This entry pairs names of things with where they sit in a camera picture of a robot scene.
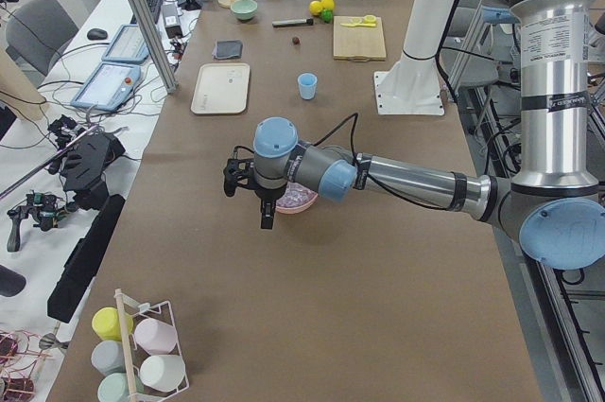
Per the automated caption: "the steel muddler black tip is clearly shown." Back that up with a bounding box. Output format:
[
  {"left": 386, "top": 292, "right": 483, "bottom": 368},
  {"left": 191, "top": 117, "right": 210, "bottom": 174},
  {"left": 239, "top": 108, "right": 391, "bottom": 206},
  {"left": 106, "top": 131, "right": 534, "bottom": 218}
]
[{"left": 271, "top": 18, "right": 314, "bottom": 28}]

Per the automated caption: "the lemon slice upper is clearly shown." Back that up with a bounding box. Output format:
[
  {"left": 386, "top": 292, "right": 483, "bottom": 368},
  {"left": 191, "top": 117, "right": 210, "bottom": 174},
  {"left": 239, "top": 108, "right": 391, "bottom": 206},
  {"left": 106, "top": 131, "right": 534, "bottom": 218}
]
[{"left": 362, "top": 14, "right": 377, "bottom": 24}]

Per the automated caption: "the green lime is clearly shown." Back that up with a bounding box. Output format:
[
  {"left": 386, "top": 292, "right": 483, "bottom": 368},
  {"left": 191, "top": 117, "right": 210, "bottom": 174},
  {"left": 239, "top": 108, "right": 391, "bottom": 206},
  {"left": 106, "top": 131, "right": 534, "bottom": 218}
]
[{"left": 320, "top": 9, "right": 333, "bottom": 23}]

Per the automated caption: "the pink bowl of ice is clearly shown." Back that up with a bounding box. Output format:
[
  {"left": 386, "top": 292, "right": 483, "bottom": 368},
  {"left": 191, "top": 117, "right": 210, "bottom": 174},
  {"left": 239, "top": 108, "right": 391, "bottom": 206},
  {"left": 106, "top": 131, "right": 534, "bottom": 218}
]
[{"left": 276, "top": 183, "right": 319, "bottom": 214}]

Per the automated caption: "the yellow lemon far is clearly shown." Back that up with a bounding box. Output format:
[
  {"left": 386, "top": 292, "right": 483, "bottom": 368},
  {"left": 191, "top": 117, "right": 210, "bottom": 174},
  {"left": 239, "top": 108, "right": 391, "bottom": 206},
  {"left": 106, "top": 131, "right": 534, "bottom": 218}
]
[{"left": 320, "top": 0, "right": 336, "bottom": 11}]

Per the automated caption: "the teach pendant near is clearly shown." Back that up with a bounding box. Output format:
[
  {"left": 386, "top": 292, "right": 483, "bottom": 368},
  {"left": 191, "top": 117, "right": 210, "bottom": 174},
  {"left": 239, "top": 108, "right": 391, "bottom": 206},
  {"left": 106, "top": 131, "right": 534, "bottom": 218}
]
[{"left": 70, "top": 62, "right": 141, "bottom": 112}]

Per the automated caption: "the cream rabbit tray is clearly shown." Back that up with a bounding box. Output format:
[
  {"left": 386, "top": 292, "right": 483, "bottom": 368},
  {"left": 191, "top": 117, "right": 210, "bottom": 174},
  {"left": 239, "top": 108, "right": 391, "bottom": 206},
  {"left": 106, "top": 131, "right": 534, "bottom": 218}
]
[{"left": 190, "top": 62, "right": 251, "bottom": 115}]

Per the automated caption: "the grey folded cloth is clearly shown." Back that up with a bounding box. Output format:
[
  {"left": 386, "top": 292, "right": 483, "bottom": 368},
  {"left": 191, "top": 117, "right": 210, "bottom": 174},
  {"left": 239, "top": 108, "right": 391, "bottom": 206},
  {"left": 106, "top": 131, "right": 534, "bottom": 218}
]
[{"left": 213, "top": 40, "right": 243, "bottom": 60}]

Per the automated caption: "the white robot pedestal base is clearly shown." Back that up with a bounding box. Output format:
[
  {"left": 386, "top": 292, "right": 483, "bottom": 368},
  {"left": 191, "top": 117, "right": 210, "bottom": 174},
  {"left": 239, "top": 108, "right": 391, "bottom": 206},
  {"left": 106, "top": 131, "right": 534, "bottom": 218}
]
[{"left": 374, "top": 0, "right": 455, "bottom": 115}]

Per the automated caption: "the black power adapter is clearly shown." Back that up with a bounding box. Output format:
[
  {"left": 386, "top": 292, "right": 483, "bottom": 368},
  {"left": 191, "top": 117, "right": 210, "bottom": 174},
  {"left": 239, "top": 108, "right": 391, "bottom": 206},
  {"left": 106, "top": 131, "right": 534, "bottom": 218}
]
[{"left": 162, "top": 3, "right": 183, "bottom": 39}]

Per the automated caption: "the white wire cup rack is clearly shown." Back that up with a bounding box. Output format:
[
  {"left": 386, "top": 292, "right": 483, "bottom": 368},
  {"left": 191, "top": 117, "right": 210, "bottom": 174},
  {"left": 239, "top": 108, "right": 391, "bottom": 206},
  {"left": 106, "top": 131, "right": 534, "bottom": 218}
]
[{"left": 114, "top": 288, "right": 190, "bottom": 401}]

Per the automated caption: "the yellow cup in rack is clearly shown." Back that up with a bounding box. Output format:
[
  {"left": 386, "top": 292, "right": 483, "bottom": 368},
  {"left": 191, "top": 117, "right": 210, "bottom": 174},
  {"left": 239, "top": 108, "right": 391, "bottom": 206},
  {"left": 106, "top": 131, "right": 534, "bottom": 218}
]
[{"left": 91, "top": 306, "right": 122, "bottom": 341}]

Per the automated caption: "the yellow lemon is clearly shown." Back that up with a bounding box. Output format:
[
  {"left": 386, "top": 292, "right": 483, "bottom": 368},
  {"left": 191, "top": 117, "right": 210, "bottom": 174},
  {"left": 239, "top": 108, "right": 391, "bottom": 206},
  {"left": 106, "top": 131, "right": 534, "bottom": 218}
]
[
  {"left": 320, "top": 0, "right": 336, "bottom": 11},
  {"left": 308, "top": 1, "right": 323, "bottom": 16}
]

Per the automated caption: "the wooden cutting board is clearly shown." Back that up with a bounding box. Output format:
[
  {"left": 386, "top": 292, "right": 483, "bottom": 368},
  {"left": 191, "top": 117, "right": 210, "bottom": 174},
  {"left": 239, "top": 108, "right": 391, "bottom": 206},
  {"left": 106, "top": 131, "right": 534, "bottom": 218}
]
[{"left": 333, "top": 15, "right": 387, "bottom": 61}]

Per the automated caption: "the teach pendant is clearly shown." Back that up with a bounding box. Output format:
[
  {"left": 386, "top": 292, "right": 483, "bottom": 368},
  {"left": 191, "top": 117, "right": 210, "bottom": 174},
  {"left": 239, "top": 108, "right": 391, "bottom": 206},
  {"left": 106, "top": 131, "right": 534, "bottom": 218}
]
[
  {"left": 101, "top": 25, "right": 149, "bottom": 64},
  {"left": 70, "top": 62, "right": 141, "bottom": 112}
]

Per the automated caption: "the grey cup in rack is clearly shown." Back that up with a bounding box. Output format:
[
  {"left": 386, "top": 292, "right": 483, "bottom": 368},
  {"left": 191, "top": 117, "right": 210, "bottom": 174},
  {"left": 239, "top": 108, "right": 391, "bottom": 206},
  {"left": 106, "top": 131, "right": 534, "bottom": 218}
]
[{"left": 91, "top": 340, "right": 126, "bottom": 376}]

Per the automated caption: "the aluminium frame post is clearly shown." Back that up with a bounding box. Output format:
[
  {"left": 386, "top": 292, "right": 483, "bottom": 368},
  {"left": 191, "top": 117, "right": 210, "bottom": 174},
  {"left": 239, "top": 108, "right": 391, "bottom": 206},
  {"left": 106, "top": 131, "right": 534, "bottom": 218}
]
[{"left": 128, "top": 0, "right": 178, "bottom": 94}]

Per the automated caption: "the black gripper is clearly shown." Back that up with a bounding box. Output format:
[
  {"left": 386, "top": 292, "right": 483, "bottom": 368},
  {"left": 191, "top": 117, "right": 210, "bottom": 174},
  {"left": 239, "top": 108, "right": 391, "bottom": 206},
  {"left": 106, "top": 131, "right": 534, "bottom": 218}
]
[{"left": 223, "top": 146, "right": 286, "bottom": 230}]

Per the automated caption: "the mint green bowl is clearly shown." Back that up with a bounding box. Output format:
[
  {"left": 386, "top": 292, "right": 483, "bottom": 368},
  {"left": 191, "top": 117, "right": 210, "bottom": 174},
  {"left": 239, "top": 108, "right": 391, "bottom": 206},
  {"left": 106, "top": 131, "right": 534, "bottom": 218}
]
[{"left": 230, "top": 0, "right": 258, "bottom": 22}]

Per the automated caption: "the mint cup in rack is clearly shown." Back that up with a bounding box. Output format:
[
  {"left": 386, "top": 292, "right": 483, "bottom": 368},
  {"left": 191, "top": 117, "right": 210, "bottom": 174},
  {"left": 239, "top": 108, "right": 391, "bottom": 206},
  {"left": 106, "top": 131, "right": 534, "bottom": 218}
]
[{"left": 96, "top": 373, "right": 130, "bottom": 402}]

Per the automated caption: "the grey office chair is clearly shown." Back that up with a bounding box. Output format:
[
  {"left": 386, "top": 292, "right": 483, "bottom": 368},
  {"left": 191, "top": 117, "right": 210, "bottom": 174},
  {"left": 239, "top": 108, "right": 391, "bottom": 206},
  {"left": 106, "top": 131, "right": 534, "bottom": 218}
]
[{"left": 6, "top": 0, "right": 78, "bottom": 76}]

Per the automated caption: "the teach pendant far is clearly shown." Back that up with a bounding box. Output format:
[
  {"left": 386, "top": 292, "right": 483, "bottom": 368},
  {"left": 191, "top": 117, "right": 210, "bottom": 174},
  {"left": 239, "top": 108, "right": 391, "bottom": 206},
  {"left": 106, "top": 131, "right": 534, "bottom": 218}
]
[{"left": 101, "top": 25, "right": 149, "bottom": 64}]

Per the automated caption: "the light blue plastic cup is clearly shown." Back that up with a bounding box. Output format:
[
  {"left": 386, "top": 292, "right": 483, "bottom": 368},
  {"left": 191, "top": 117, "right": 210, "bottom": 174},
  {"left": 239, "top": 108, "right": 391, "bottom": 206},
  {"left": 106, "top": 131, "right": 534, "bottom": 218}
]
[{"left": 297, "top": 73, "right": 318, "bottom": 100}]

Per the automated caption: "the black computer mouse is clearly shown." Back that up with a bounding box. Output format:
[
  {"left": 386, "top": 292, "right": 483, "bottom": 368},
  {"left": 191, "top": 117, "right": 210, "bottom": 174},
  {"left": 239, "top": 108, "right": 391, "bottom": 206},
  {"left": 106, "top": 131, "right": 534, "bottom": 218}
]
[{"left": 87, "top": 27, "right": 108, "bottom": 41}]

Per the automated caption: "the white cup in rack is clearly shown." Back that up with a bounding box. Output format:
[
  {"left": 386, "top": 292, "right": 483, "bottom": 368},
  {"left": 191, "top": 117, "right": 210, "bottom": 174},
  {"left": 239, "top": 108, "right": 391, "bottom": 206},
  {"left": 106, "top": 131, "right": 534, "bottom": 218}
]
[{"left": 139, "top": 355, "right": 185, "bottom": 393}]

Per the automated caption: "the yellow lemon near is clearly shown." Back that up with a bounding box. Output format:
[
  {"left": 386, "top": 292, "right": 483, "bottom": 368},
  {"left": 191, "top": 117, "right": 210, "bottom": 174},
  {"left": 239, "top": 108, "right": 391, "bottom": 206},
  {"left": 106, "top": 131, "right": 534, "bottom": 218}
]
[{"left": 308, "top": 1, "right": 323, "bottom": 16}]

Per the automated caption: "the pink cup in rack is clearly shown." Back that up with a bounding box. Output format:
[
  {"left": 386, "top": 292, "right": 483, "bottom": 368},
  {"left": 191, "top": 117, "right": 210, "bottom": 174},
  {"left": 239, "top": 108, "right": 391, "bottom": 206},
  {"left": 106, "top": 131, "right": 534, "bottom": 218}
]
[{"left": 133, "top": 318, "right": 178, "bottom": 355}]

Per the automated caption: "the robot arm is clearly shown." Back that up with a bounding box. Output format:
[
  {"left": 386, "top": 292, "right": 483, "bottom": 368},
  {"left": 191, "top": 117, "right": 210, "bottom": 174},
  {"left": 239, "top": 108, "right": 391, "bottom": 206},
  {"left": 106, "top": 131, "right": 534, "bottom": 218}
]
[{"left": 224, "top": 0, "right": 604, "bottom": 270}]

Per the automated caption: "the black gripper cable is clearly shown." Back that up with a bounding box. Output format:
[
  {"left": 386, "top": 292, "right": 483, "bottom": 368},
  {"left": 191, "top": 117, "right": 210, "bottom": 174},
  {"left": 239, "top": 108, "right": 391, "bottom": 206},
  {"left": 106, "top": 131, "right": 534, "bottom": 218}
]
[{"left": 313, "top": 112, "right": 450, "bottom": 210}]

